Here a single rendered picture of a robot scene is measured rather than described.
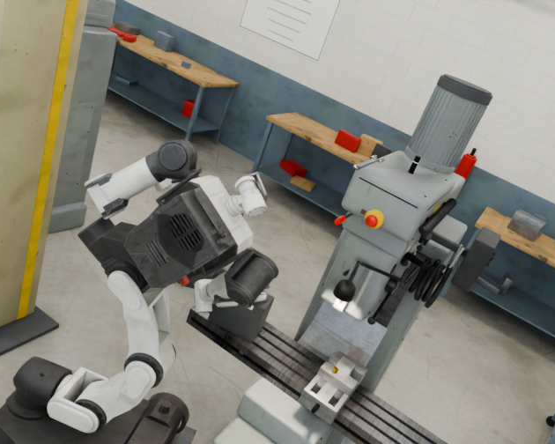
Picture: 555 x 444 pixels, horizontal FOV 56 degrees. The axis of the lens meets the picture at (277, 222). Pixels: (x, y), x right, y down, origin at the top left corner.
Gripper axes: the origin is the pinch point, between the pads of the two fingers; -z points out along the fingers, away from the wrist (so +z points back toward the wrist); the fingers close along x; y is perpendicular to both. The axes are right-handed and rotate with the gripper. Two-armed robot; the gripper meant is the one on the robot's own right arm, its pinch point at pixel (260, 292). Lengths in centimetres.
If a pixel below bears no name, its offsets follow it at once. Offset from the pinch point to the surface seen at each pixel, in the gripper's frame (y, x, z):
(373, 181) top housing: 2, 68, -27
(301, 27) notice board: 439, -176, -136
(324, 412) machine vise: -48, -9, -19
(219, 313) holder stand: 0.7, -18.3, 15.1
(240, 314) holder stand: -2.6, -13.6, 6.8
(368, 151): 270, -210, -187
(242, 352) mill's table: -15.8, -23.9, 6.5
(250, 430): -46, -29, 6
